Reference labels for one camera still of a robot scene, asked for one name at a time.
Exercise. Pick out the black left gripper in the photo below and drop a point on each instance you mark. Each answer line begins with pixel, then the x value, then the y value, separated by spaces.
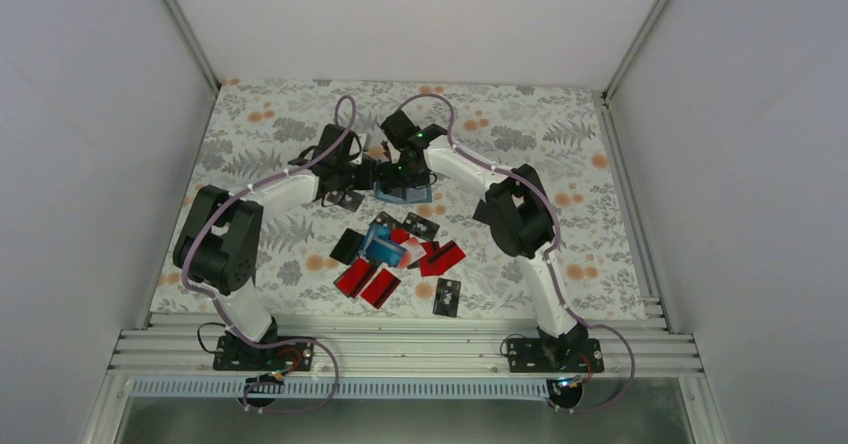
pixel 367 179

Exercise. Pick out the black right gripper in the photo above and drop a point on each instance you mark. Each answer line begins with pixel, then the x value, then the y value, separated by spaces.
pixel 390 179

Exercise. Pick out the blue leather card holder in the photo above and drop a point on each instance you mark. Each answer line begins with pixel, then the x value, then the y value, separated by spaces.
pixel 395 193

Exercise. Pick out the black VIP card front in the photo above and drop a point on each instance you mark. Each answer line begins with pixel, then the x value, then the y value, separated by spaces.
pixel 447 297

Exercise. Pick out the black vip card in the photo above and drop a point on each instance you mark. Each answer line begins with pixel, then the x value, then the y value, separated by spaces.
pixel 349 200
pixel 447 297

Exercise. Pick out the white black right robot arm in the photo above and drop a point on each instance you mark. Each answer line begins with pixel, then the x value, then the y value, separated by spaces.
pixel 516 209

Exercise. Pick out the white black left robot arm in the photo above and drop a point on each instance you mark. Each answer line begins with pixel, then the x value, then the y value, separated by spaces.
pixel 217 247

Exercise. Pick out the black card with gold chip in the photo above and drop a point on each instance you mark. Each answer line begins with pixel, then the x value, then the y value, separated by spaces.
pixel 421 227

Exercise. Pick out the red striped card right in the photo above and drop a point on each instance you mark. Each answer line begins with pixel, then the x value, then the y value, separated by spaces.
pixel 439 258

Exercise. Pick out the red card front left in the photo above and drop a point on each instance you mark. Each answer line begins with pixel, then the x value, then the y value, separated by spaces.
pixel 355 278

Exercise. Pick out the floral patterned table mat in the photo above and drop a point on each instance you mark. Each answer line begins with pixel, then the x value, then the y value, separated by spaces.
pixel 259 124

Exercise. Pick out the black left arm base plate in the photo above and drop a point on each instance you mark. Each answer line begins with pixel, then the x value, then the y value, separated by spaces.
pixel 232 354

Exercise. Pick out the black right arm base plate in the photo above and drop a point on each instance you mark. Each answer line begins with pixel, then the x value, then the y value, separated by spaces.
pixel 526 355

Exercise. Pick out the aluminium frame rail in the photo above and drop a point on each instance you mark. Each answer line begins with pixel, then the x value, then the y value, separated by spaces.
pixel 404 347

